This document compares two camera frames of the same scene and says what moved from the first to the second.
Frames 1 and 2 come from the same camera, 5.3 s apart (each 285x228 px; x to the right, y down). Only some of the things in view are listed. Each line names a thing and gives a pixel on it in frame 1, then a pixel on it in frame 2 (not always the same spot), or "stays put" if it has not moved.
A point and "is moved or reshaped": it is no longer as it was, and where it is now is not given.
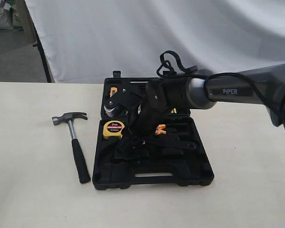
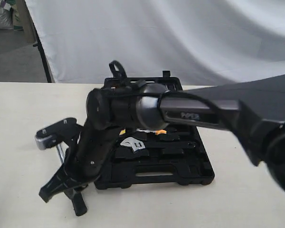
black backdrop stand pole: (39, 42) stays put
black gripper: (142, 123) → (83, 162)
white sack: (1, 18) stays put
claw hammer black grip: (83, 173) is moved or reshaped
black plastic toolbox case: (174, 156) stays put
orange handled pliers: (159, 131) stays put
